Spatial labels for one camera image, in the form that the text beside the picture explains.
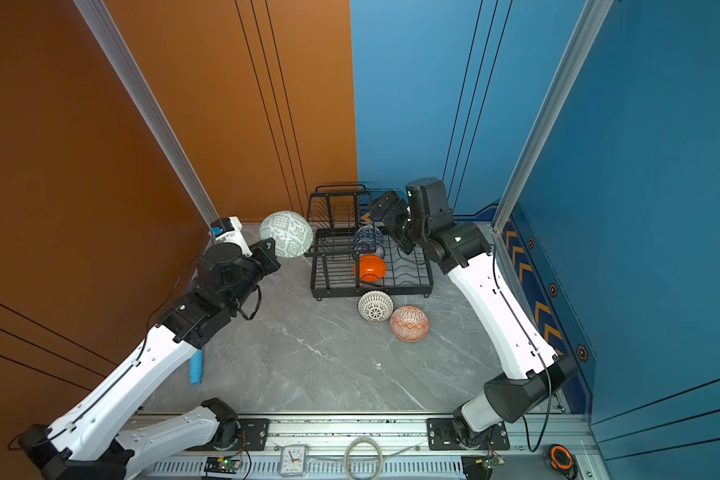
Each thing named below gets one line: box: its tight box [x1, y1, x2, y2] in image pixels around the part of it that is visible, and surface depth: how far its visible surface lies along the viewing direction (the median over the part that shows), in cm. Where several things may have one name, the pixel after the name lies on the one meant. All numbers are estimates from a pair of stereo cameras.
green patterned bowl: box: [259, 210, 314, 258], surface depth 71 cm
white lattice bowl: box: [357, 290, 394, 324], surface depth 96 cm
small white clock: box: [279, 446, 306, 477], surface depth 70 cm
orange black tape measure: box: [547, 444, 578, 480], surface depth 69 cm
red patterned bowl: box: [390, 306, 430, 343], surface depth 93 cm
